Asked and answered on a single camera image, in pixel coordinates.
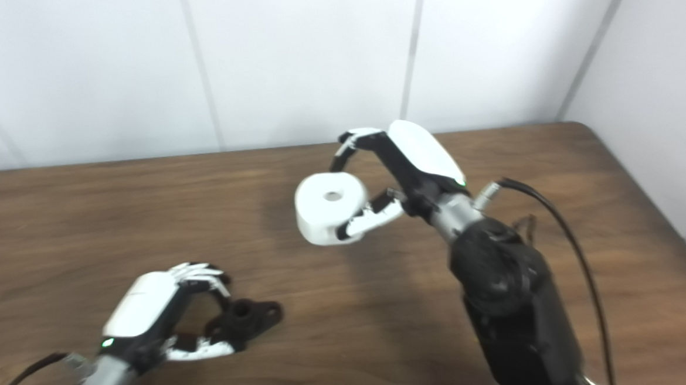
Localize round white plastic piece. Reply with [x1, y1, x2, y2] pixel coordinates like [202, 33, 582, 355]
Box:
[292, 170, 371, 248]

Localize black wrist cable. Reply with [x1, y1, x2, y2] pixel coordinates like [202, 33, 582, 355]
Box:
[7, 348, 93, 385]
[465, 176, 634, 385]

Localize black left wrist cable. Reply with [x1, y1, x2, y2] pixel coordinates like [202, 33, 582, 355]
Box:
[7, 348, 93, 385]

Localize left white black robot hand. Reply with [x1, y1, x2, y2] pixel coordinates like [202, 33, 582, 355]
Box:
[99, 257, 246, 383]

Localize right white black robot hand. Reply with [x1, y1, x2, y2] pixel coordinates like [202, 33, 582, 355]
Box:
[324, 116, 470, 246]

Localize black flanged holder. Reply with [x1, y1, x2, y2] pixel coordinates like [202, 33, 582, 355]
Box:
[205, 297, 284, 355]

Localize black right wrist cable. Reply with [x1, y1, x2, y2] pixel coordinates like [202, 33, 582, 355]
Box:
[465, 176, 634, 385]

